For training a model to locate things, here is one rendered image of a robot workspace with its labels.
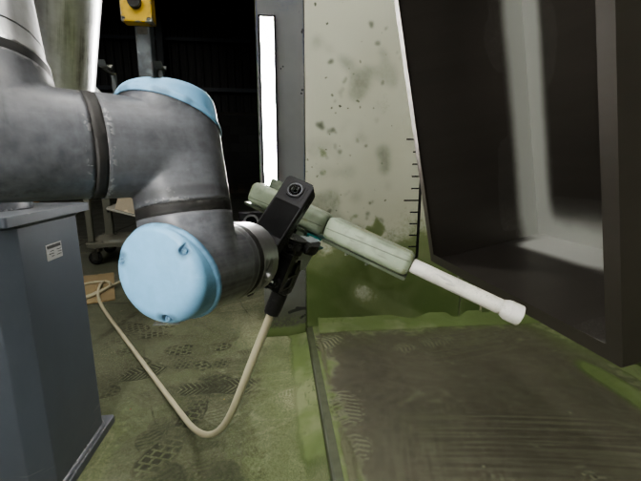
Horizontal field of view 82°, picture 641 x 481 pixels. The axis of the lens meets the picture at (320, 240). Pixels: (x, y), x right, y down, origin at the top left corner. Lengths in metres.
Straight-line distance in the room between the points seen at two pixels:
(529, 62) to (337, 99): 0.68
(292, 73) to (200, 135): 1.21
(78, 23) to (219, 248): 0.62
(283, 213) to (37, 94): 0.29
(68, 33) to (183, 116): 0.55
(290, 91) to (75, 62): 0.83
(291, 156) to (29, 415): 1.11
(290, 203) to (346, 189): 1.04
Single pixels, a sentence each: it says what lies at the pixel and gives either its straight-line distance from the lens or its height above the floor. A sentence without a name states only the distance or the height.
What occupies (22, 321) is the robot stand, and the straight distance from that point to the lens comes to 0.96.
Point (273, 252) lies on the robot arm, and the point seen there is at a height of 0.63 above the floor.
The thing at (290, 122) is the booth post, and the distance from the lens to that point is 1.53.
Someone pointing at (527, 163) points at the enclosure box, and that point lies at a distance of 1.25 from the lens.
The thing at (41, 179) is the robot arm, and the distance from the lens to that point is 0.34.
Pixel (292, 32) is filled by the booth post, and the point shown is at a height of 1.22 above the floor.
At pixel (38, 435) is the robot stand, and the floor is 0.17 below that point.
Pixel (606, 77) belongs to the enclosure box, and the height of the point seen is 0.83.
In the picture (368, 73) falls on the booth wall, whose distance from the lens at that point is 1.60.
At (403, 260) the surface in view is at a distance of 0.60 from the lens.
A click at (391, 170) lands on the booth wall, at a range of 1.59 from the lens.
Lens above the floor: 0.73
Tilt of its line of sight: 11 degrees down
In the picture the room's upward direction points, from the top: straight up
